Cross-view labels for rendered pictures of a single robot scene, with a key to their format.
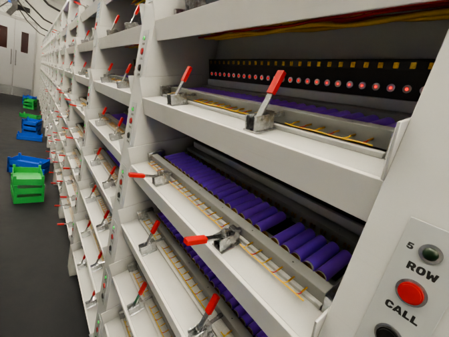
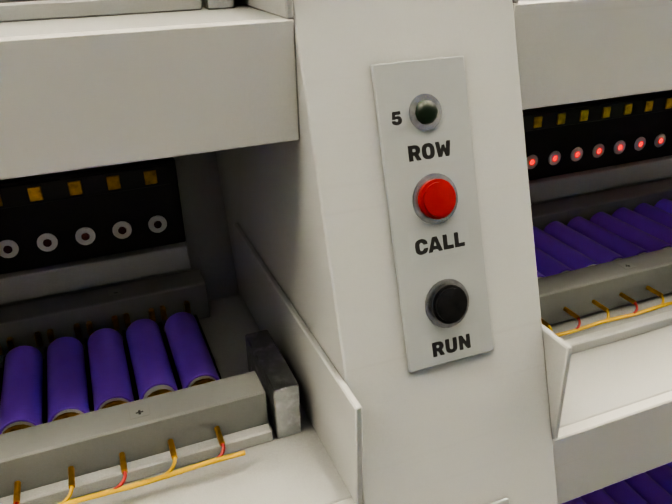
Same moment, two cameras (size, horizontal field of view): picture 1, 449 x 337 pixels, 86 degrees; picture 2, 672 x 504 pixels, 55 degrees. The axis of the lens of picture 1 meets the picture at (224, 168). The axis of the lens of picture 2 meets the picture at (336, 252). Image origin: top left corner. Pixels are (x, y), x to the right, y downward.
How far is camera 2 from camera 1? 0.16 m
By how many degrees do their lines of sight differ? 67
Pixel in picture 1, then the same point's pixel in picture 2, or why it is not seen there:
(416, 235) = (395, 94)
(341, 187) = (208, 87)
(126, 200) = not seen: outside the picture
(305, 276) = (199, 407)
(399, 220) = (359, 85)
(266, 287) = not seen: outside the picture
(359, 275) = (354, 245)
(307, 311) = (266, 464)
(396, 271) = (402, 180)
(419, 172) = not seen: outside the picture
